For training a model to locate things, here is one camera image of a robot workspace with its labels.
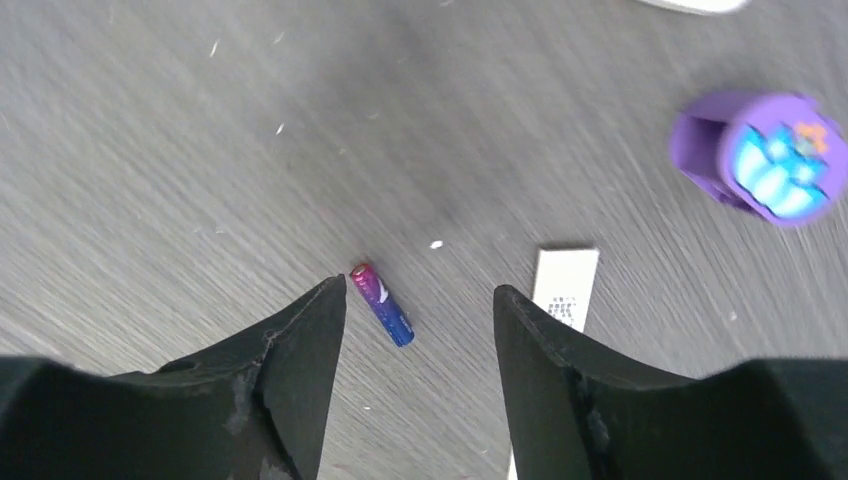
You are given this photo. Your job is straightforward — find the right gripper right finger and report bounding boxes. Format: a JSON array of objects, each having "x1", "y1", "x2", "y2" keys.
[{"x1": 493, "y1": 285, "x2": 847, "y2": 479}]

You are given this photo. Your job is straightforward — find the white remote control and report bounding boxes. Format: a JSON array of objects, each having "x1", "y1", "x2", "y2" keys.
[{"x1": 640, "y1": 0, "x2": 750, "y2": 16}]

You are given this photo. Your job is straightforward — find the purple paw eraser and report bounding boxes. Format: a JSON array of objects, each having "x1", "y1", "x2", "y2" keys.
[{"x1": 668, "y1": 90, "x2": 847, "y2": 228}]

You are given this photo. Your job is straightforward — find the remote battery cover strip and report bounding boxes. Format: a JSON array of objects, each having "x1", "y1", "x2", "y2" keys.
[{"x1": 506, "y1": 247, "x2": 602, "y2": 480}]

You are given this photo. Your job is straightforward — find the blue purple battery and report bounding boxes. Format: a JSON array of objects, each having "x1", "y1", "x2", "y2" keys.
[{"x1": 350, "y1": 263, "x2": 415, "y2": 347}]

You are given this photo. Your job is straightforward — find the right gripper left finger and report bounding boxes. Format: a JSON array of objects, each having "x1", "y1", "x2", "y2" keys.
[{"x1": 1, "y1": 275, "x2": 346, "y2": 479}]

